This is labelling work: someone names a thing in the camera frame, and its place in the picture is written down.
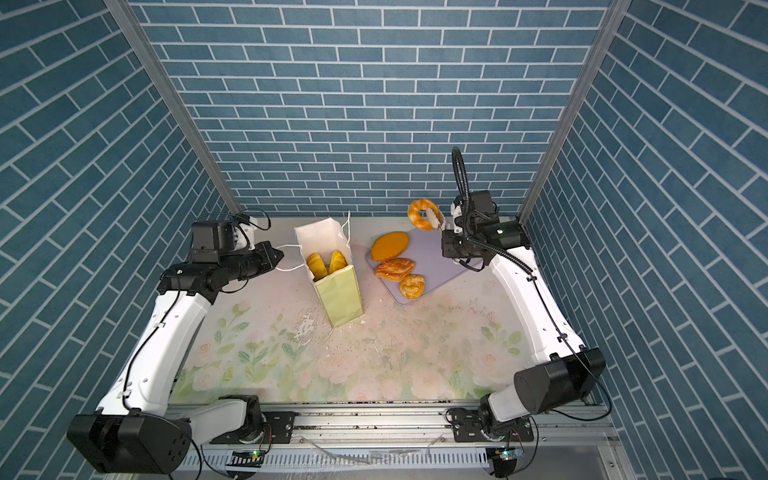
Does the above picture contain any yellow orange croissant bun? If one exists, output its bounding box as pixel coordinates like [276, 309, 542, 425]
[407, 199, 445, 231]

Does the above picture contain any striped oval bread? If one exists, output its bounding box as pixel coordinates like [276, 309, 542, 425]
[306, 253, 329, 282]

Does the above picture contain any small round knotted bun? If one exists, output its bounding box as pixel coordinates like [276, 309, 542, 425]
[399, 275, 426, 300]

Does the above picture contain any paper gift bag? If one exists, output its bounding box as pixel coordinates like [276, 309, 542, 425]
[283, 217, 364, 328]

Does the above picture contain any glazed brown pastry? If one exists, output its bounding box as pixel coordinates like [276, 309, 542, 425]
[374, 258, 415, 282]

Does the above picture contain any round orange bread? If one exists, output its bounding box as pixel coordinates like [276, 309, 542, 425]
[371, 232, 410, 263]

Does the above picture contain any yellow shell bun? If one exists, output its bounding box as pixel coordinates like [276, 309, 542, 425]
[328, 250, 348, 274]

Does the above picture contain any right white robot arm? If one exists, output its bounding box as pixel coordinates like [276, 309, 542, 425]
[441, 221, 606, 440]

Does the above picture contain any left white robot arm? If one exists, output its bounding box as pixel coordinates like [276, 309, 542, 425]
[67, 241, 284, 474]

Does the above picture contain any lavender tray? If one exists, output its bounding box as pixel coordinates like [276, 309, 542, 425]
[401, 228, 469, 300]

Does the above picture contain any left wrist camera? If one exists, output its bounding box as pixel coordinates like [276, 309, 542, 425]
[233, 214, 258, 250]

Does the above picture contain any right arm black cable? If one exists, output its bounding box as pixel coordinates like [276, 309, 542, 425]
[451, 146, 613, 422]

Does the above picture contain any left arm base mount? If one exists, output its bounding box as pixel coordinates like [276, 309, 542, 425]
[210, 395, 297, 445]

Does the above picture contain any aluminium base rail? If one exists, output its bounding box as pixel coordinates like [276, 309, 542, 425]
[165, 400, 619, 450]

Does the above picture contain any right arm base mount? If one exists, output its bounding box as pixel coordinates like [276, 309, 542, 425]
[443, 407, 534, 443]

